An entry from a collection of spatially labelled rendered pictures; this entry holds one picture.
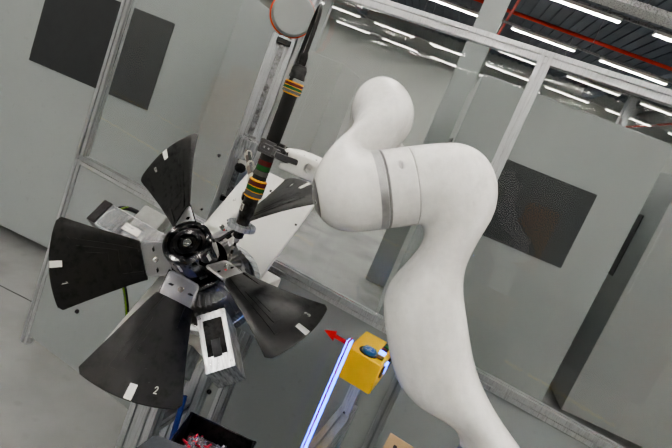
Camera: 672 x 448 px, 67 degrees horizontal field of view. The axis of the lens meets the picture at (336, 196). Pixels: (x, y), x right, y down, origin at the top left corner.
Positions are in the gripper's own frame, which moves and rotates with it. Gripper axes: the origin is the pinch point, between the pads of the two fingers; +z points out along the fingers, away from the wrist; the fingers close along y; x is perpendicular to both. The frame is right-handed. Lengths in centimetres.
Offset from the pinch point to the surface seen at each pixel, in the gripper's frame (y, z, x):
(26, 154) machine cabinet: 133, 235, -93
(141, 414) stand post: 8, 13, -87
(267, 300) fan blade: -1.6, -13.7, -32.5
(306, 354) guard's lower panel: 70, -8, -78
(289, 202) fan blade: 11.7, -4.1, -12.6
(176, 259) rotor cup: -8.5, 8.4, -31.9
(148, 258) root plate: -4.7, 18.6, -37.4
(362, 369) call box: 21, -37, -47
